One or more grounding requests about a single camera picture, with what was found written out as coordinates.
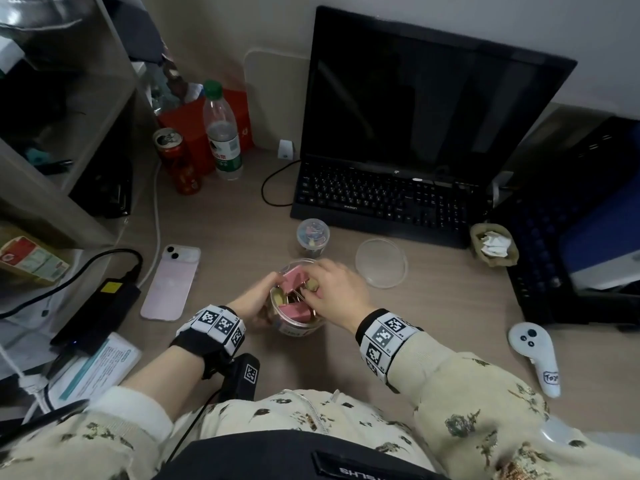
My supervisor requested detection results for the person's right hand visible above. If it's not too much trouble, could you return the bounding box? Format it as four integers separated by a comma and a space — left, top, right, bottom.
305, 258, 379, 333

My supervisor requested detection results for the person's left hand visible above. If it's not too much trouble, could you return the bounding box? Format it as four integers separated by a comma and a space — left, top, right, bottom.
227, 270, 286, 331

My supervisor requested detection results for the pile of large binder clips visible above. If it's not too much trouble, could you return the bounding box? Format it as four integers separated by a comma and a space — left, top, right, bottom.
271, 264, 324, 325

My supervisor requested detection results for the pink large binder clip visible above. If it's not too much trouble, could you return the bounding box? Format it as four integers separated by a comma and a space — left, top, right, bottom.
280, 266, 311, 295
277, 301, 311, 325

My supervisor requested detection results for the large clear plastic lid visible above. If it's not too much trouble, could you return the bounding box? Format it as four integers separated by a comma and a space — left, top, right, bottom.
354, 237, 409, 289

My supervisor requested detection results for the large clear plastic jar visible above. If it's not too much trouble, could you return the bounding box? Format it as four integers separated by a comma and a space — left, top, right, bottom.
269, 258, 327, 339

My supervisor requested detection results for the small clear plastic jar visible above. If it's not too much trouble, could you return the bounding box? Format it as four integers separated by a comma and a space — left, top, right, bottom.
295, 218, 331, 259

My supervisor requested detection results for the pile of small binder clips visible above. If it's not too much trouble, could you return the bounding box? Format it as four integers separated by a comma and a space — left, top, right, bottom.
299, 223, 329, 257

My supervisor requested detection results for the person's left forearm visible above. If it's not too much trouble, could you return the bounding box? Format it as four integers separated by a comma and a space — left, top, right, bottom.
0, 344, 207, 480

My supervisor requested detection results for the person's right forearm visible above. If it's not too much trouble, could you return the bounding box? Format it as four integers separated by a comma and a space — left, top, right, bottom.
385, 334, 640, 480

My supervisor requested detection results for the person's floral cream jacket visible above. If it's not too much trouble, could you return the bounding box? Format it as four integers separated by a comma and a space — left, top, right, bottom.
172, 388, 437, 471

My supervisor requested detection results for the person's black garment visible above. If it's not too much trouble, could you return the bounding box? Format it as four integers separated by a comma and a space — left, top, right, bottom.
159, 431, 452, 480

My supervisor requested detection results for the pink smartphone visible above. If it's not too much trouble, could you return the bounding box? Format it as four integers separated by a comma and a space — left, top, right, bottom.
139, 243, 203, 323

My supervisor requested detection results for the black keyboard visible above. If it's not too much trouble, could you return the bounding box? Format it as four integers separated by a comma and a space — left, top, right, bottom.
289, 158, 495, 250

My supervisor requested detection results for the red drink can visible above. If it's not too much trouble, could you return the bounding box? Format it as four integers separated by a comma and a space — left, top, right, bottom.
151, 127, 203, 197

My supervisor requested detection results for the brown paper cup with tissue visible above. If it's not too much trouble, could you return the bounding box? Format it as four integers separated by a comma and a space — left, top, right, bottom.
469, 222, 521, 269

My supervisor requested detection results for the black power adapter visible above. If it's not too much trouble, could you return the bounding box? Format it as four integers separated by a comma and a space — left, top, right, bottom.
49, 278, 143, 357

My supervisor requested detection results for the crumpled white tissue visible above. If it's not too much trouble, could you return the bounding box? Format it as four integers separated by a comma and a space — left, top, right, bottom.
479, 231, 513, 259

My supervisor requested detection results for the clear water bottle green cap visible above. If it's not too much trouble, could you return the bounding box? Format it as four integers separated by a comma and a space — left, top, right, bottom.
201, 79, 244, 182

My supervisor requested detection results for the white teal tissue pack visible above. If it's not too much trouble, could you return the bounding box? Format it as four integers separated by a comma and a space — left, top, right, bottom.
47, 331, 143, 411

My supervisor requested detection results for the black electronic device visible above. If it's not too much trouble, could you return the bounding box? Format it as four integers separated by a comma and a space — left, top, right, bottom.
69, 153, 135, 219

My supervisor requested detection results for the red cardboard box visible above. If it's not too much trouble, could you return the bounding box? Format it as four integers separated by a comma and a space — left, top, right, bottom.
157, 88, 255, 178

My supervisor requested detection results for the white handheld controller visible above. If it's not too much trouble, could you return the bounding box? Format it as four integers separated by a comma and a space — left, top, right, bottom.
507, 321, 562, 399

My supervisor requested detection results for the black plastic crate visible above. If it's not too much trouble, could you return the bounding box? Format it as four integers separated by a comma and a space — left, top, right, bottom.
487, 116, 640, 327

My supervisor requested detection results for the black computer monitor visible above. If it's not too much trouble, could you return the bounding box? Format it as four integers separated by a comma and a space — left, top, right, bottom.
301, 5, 579, 185

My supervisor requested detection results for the yellow juice bottle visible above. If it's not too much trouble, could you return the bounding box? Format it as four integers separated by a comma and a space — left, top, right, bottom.
0, 222, 71, 287

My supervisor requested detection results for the crumpled clear plastic wrap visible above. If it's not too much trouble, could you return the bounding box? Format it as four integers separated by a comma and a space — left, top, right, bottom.
146, 58, 204, 117

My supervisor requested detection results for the grey shelf unit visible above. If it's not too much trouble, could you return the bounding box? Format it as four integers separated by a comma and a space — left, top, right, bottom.
0, 0, 162, 248

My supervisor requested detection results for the black chair base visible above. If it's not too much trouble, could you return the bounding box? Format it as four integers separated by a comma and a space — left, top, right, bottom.
0, 398, 92, 447

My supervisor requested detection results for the teal small gadget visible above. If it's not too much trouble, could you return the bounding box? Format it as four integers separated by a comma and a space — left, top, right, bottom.
23, 146, 75, 177

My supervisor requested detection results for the white paper sheet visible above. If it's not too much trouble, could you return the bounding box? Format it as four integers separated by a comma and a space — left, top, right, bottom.
569, 248, 640, 291

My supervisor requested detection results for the blue folder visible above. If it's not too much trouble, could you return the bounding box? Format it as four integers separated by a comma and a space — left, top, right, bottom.
557, 172, 640, 275

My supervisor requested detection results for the dark fabric bag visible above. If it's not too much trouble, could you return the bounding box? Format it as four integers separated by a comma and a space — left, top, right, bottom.
99, 0, 167, 64

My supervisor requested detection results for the green white box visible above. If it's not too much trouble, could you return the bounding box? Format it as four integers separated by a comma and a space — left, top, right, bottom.
0, 37, 27, 77

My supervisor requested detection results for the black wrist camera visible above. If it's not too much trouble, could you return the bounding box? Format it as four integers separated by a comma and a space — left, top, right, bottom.
217, 352, 261, 403

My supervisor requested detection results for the black keyboard cable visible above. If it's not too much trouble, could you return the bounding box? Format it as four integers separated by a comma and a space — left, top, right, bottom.
260, 158, 303, 207

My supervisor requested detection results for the white charging cable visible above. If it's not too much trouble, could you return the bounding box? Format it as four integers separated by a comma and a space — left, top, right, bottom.
136, 161, 164, 289

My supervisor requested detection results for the thin black camera cable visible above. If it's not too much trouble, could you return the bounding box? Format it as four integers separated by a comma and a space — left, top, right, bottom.
166, 393, 224, 464

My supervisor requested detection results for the black power cable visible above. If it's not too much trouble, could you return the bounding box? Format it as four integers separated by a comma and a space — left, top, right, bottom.
0, 248, 145, 321

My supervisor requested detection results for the white bundled cable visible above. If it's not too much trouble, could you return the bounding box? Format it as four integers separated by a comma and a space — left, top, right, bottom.
0, 339, 55, 417

